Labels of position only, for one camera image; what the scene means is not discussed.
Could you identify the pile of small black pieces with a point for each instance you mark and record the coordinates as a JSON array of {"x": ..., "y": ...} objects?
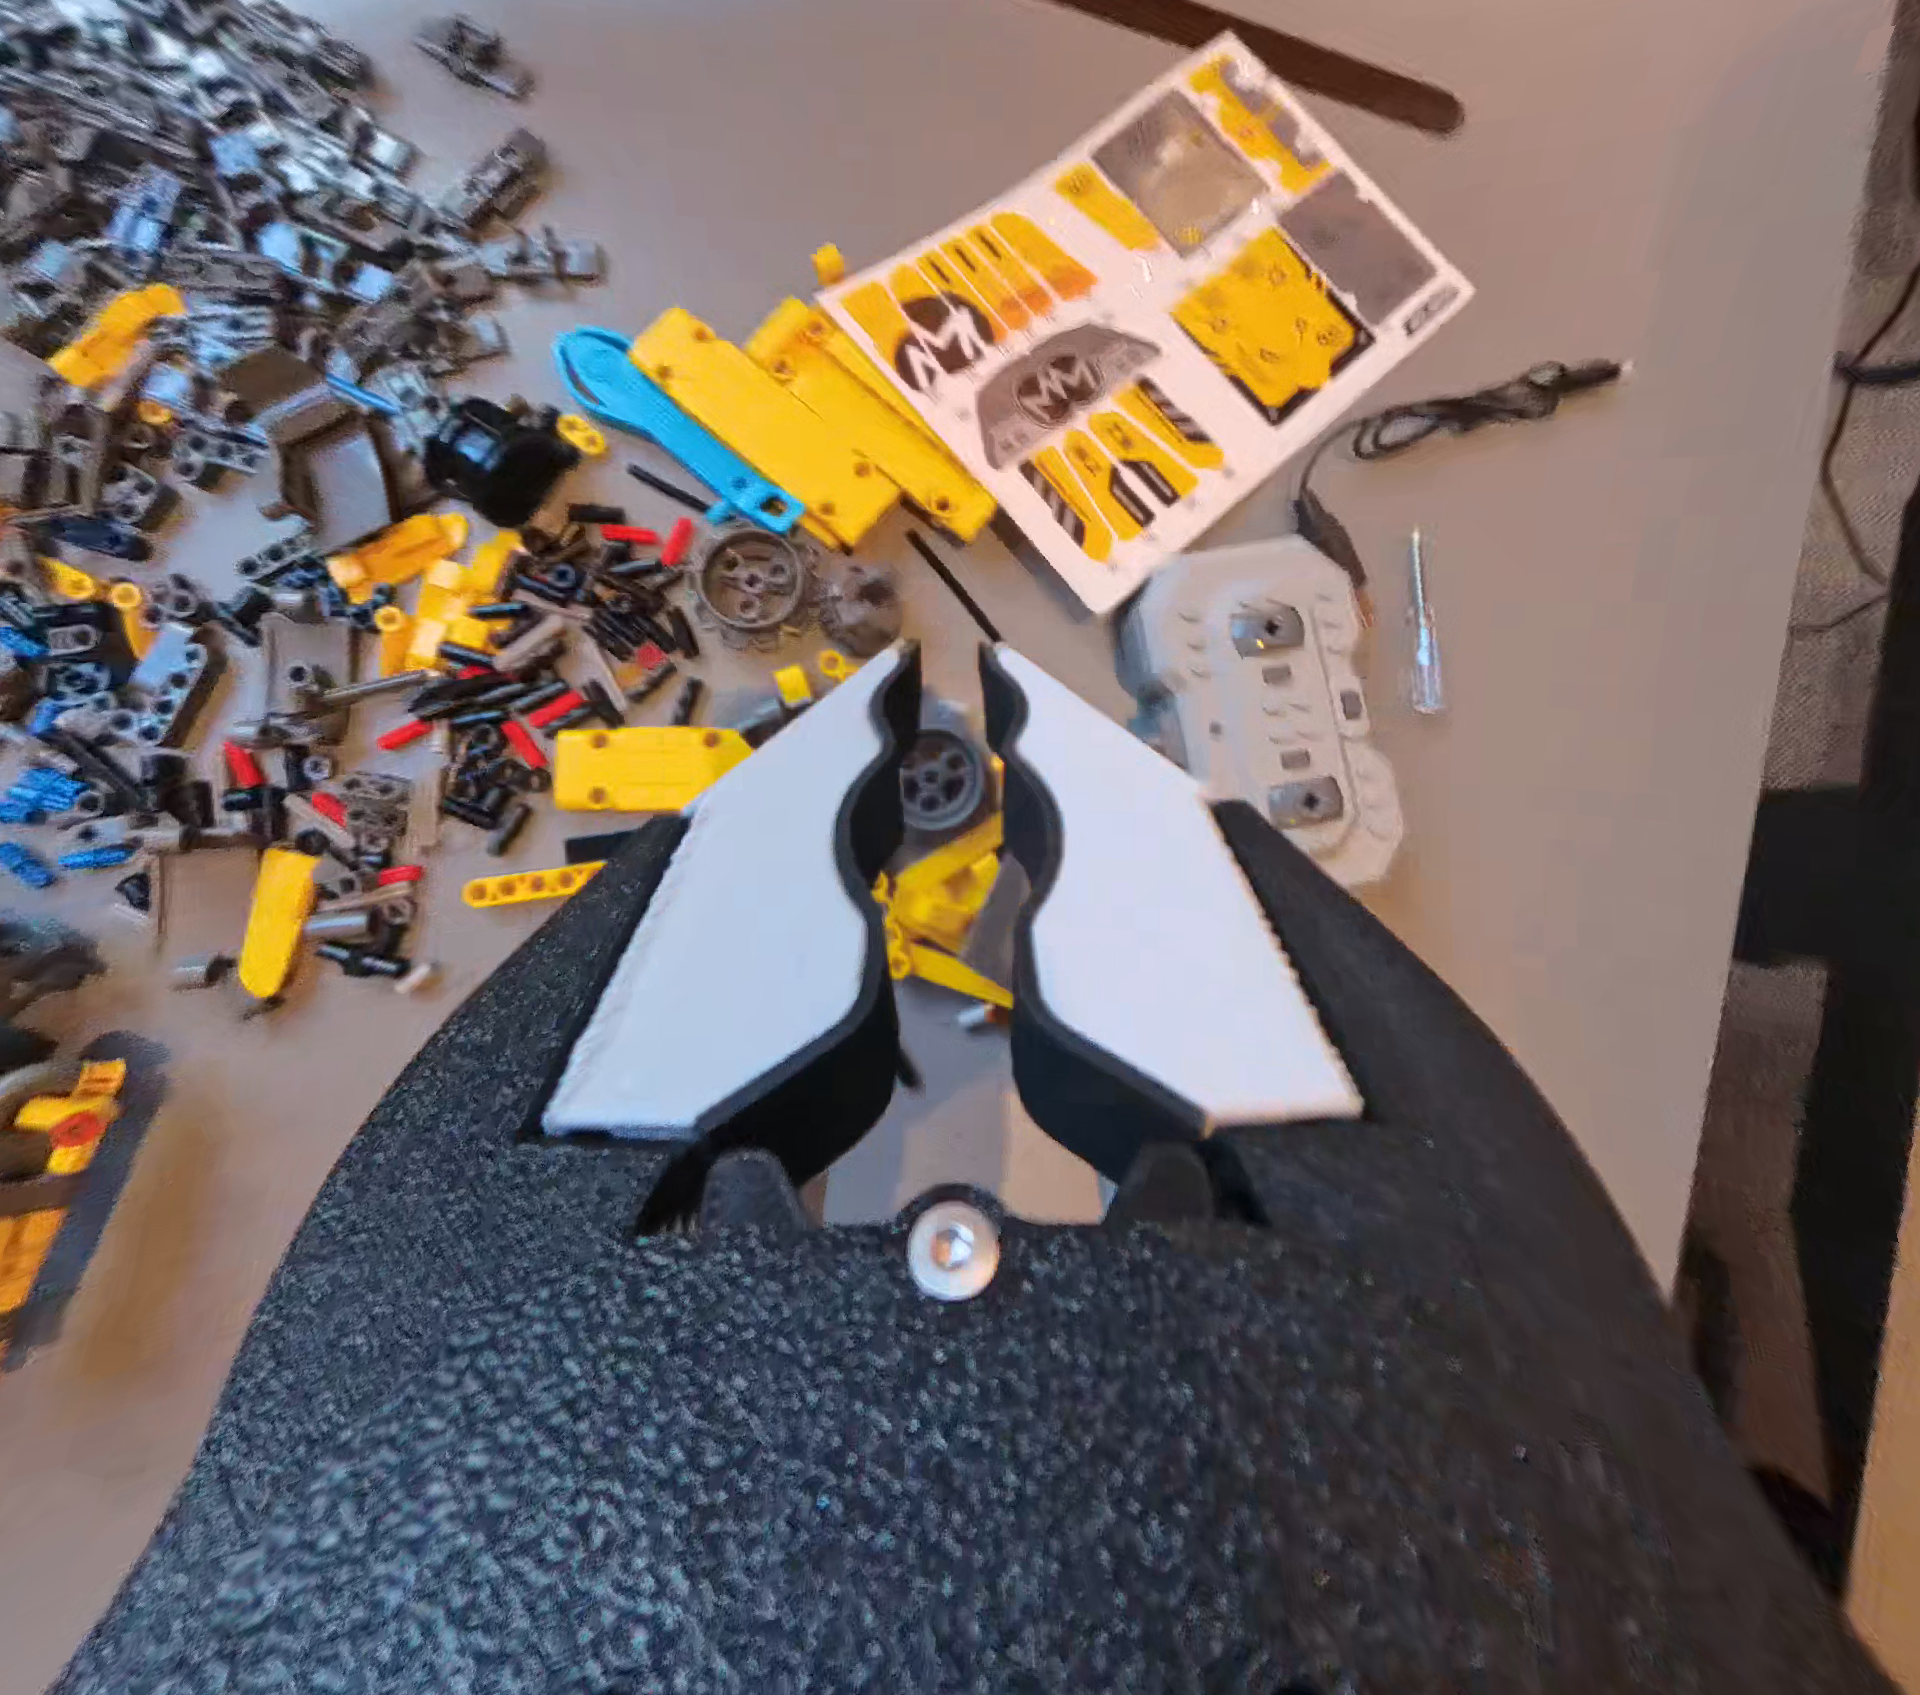
[{"x": 225, "y": 151}]

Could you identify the yellow toy brick car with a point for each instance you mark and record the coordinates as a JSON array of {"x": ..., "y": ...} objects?
[{"x": 69, "y": 1133}]

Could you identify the blue brick separator tool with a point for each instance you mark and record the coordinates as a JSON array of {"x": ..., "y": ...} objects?
[{"x": 674, "y": 435}]

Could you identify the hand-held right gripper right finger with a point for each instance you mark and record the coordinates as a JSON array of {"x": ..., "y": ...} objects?
[{"x": 1170, "y": 961}]

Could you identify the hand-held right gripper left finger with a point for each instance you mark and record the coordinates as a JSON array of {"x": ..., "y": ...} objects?
[{"x": 735, "y": 961}]

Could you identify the grey battery box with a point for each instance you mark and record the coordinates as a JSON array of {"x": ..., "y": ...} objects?
[{"x": 1260, "y": 707}]

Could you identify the yellow sticker sheet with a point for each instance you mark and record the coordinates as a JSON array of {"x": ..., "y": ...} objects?
[{"x": 1140, "y": 301}]

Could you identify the black wheel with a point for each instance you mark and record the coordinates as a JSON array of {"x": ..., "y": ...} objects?
[{"x": 494, "y": 459}]

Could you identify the grey wheel hub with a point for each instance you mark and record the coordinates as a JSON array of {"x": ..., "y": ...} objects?
[
  {"x": 751, "y": 587},
  {"x": 944, "y": 779}
]

